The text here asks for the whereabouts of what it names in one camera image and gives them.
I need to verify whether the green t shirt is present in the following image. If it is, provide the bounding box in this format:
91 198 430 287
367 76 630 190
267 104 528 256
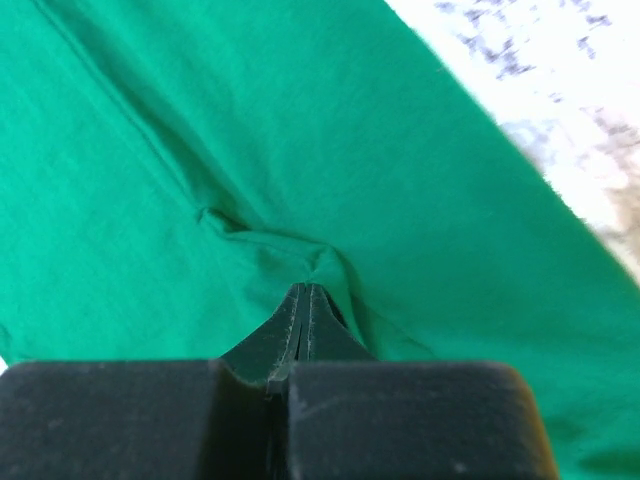
1 1 639 479

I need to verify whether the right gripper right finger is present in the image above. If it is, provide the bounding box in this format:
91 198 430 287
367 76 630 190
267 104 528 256
287 285 559 479

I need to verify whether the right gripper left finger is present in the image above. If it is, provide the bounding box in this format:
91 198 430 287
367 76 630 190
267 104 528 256
1 284 305 479

